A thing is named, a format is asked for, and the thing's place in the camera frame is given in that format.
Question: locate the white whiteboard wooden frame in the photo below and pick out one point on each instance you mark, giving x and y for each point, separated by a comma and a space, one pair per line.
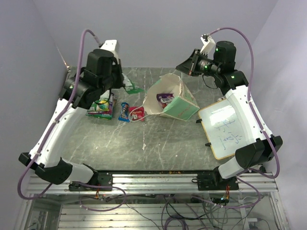
222, 128

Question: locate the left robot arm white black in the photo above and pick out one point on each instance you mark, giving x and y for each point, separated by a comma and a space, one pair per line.
75, 99

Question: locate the purple pink candy tube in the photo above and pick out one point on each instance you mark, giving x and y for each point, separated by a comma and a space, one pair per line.
164, 99

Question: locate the green Fox's candy packet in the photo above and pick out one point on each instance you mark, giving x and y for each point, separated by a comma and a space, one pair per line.
130, 87

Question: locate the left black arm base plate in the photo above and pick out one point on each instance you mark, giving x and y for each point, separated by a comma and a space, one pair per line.
101, 181

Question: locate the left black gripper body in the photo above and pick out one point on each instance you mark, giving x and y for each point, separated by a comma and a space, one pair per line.
115, 81

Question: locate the blue snack packet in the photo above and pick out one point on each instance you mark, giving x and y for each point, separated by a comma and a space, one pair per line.
124, 113

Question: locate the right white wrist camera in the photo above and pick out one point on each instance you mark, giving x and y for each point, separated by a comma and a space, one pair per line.
208, 44

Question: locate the green printed paper bag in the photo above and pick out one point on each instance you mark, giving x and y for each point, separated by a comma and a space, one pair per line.
183, 106

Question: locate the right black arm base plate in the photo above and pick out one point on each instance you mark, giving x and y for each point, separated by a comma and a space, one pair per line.
212, 180

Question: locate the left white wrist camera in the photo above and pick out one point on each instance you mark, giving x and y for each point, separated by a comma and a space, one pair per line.
112, 46

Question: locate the red snack packet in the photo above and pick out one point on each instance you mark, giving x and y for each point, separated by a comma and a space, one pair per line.
136, 113

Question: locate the green snack packet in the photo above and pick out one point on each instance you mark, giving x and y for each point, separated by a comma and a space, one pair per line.
103, 114

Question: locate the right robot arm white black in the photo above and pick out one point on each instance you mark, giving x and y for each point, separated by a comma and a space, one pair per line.
233, 84

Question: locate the aluminium extrusion rail frame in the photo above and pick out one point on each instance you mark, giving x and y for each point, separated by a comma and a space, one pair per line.
155, 201

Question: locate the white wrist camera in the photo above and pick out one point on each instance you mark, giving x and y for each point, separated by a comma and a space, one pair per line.
112, 46
208, 44

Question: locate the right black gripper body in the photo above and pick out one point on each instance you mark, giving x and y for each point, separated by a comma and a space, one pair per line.
205, 65

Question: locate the green yellow snack box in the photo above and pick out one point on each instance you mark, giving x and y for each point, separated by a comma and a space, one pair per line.
105, 96

